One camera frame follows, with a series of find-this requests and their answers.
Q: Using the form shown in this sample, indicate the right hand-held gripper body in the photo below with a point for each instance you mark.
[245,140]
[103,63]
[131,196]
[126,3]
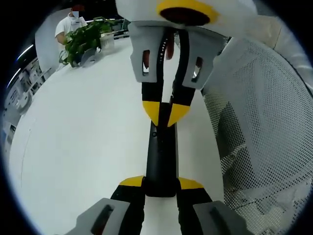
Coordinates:
[137,9]

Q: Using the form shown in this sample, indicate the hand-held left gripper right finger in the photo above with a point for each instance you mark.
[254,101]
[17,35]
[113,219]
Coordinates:
[203,215]

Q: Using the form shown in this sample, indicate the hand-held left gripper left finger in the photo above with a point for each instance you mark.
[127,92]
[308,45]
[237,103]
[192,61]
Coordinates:
[117,215]

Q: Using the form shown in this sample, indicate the black remote control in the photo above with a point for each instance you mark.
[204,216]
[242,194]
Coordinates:
[161,159]

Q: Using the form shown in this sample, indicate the person's right hand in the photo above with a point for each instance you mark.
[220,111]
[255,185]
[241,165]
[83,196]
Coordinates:
[169,49]

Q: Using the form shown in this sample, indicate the white plant pot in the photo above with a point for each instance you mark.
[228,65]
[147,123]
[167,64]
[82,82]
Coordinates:
[107,41]

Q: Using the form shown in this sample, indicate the green potted plant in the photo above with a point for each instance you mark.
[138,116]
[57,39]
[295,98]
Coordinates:
[80,39]

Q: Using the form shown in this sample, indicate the grey curved holder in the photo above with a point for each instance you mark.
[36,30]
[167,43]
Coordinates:
[89,57]

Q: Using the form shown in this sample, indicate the grey mesh office chair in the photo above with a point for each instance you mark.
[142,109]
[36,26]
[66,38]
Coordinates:
[264,137]

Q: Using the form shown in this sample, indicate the background shelves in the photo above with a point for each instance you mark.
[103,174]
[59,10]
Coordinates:
[22,80]

